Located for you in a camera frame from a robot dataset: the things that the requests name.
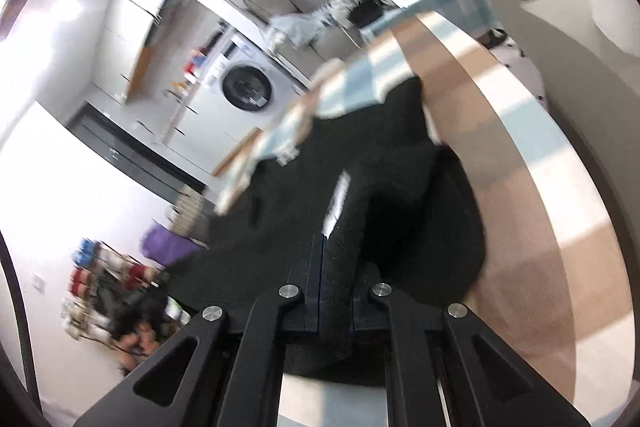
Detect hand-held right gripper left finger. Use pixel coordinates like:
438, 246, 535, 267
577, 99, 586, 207
75, 234, 328, 427

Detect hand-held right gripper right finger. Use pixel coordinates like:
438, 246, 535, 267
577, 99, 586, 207
350, 264, 593, 427

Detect black knit sweater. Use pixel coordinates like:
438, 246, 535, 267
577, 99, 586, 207
167, 77, 488, 388

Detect light grey clothes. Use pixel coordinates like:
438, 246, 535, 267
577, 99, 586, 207
267, 0, 361, 48

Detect purple bag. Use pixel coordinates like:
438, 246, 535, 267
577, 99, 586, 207
140, 219, 201, 265

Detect shoe rack with shoes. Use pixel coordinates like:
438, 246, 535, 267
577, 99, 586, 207
62, 237, 173, 358

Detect white washing machine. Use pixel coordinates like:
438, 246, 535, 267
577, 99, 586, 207
197, 32, 312, 120

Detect checkered tablecloth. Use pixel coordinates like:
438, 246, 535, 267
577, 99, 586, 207
212, 9, 596, 427

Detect dark door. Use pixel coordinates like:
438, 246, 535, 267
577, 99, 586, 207
67, 102, 206, 208

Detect black plastic container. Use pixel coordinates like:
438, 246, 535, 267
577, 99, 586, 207
347, 1, 383, 26

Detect black slipper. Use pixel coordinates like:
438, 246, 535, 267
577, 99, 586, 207
480, 29, 508, 50

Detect small table with teal cloth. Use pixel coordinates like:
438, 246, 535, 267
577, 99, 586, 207
360, 0, 493, 42

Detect beige low partition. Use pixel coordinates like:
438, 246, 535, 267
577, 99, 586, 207
520, 0, 621, 118

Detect white wall cabinets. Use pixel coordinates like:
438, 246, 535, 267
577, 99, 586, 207
112, 0, 173, 100

